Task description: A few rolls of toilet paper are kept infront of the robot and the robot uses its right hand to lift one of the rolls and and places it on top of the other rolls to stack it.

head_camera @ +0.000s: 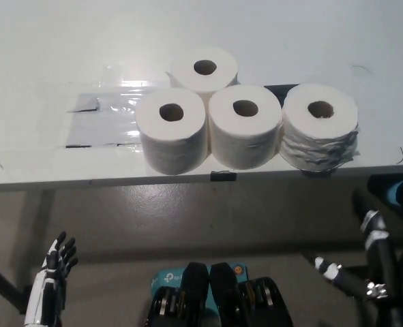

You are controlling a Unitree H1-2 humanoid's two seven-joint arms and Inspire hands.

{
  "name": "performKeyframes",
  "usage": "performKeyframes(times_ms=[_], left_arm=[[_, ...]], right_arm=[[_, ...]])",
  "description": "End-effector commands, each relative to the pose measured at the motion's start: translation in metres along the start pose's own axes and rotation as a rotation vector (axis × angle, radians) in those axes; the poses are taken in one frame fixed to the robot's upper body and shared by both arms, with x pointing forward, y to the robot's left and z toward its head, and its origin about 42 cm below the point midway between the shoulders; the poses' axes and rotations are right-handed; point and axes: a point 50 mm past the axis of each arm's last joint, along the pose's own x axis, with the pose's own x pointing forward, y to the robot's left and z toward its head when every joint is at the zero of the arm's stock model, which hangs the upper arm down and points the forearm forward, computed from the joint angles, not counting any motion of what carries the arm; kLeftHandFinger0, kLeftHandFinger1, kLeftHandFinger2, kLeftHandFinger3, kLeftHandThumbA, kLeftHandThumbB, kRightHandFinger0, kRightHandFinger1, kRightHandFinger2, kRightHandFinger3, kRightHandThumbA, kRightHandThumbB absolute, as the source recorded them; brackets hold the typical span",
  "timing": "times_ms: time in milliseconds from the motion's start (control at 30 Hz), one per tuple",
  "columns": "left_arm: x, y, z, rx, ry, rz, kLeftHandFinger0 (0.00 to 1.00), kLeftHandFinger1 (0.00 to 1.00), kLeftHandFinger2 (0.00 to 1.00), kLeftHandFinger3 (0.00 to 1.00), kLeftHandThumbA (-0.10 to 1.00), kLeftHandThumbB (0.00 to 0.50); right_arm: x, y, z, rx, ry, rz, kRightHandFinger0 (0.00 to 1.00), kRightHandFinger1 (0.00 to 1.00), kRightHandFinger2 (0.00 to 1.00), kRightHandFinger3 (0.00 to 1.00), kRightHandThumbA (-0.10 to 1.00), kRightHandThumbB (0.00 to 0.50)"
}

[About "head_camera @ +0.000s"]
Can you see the blue round object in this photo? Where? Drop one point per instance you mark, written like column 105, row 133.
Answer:
column 397, row 192

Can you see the teal tp-link box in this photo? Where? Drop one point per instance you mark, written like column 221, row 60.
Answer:
column 163, row 277

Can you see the thin black thread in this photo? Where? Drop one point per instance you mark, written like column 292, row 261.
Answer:
column 361, row 66
column 401, row 156

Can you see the black ribbed robot body blocks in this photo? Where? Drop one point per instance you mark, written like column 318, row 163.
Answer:
column 194, row 289

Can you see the small black edge clip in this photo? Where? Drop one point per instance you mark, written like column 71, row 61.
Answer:
column 223, row 176

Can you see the black bulky object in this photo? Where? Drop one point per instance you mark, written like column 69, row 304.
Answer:
column 378, row 185

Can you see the black taped table plate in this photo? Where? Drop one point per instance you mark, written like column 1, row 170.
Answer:
column 279, row 90

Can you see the white and black left hand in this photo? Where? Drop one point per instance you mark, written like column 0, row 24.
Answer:
column 39, row 299

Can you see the clear tape over grey patch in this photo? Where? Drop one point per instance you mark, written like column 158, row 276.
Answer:
column 99, row 119

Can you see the black and white right hand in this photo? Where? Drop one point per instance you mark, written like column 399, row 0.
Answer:
column 378, row 238

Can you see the smooth white toilet paper roll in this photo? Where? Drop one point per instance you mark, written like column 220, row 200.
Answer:
column 174, row 146
column 187, row 75
column 242, row 143

